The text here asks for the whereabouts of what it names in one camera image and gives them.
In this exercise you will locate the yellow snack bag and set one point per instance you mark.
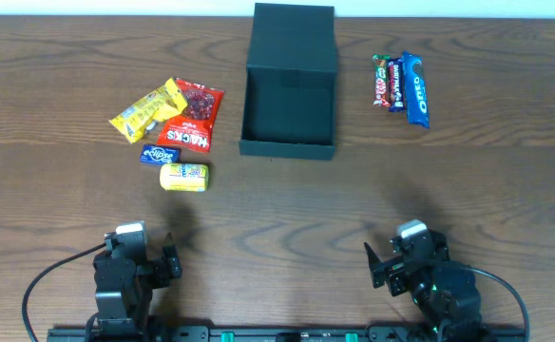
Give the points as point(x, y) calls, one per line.
point(159, 105)

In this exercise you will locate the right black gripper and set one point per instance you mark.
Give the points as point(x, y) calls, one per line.
point(391, 271)

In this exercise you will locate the red Hacks candy bag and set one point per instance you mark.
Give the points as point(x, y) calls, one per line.
point(192, 129)

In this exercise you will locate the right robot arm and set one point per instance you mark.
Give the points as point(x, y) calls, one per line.
point(443, 290)

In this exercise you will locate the yellow Mentos gum bottle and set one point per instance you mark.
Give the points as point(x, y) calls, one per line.
point(184, 177)

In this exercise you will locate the blue Eclipse mint tin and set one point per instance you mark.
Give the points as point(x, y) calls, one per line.
point(158, 155)

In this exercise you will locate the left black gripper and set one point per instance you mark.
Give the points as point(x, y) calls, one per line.
point(162, 268)

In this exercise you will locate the blue Oreo cookie pack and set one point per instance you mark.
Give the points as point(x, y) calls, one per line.
point(415, 90)

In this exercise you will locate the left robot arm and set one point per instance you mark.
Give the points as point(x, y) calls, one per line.
point(125, 280)

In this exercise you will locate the dark green cardboard box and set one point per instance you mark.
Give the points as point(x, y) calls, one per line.
point(290, 95)

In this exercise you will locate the KitKat Milo chocolate bar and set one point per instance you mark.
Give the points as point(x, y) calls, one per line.
point(381, 92)

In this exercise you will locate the Dairy Milk chocolate bar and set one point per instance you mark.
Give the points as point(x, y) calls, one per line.
point(396, 86)

